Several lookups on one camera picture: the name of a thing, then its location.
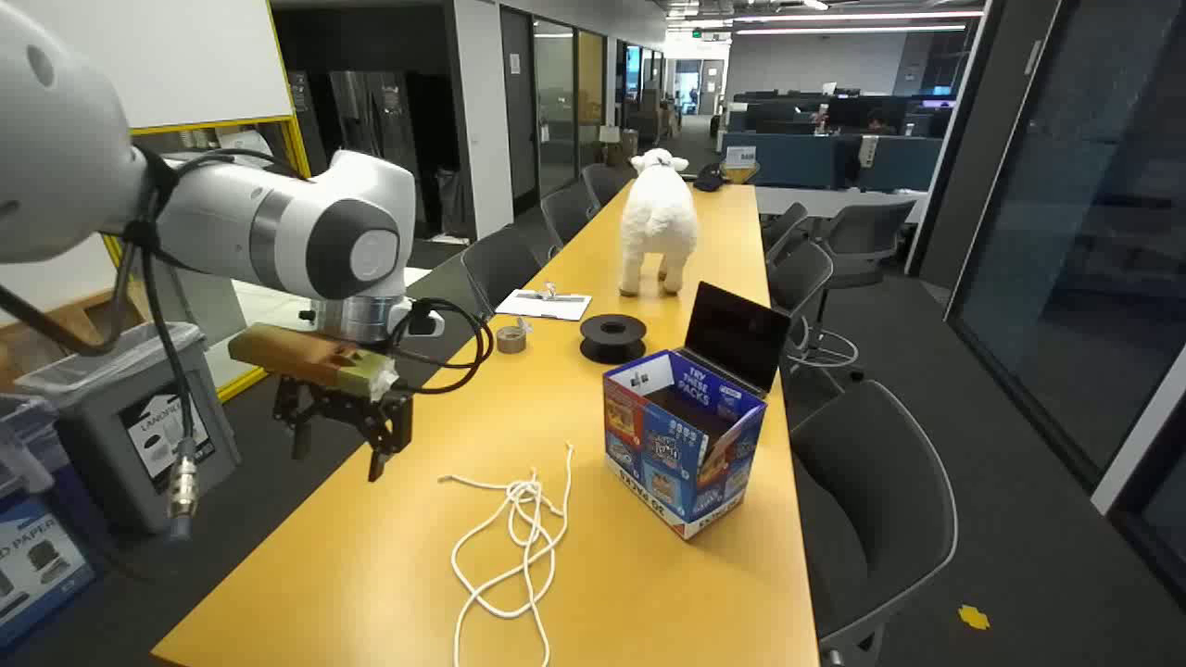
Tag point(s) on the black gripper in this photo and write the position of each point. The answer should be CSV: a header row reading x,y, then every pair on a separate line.
x,y
357,411

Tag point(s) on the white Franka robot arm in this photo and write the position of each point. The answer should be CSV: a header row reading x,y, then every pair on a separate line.
x,y
246,222

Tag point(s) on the blue printed cardboard box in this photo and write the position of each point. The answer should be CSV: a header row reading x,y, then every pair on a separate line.
x,y
680,475

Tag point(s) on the grey mesh office chair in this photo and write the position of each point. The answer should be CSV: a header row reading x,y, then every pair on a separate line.
x,y
500,263
605,181
803,278
873,494
865,228
568,207

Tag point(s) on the white paper sheet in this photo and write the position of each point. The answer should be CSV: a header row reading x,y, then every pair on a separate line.
x,y
544,306

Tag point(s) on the black filament spool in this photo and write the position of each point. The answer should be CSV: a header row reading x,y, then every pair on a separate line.
x,y
612,343

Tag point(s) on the blue labelled crate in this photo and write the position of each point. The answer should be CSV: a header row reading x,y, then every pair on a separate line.
x,y
38,558

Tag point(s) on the white plush sheep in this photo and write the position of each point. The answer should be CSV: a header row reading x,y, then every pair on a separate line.
x,y
657,217

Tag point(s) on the small yellow floor object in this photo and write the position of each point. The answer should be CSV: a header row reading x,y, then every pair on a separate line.
x,y
972,617

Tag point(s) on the whiteboard with yellow frame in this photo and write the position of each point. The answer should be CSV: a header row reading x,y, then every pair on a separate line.
x,y
188,59

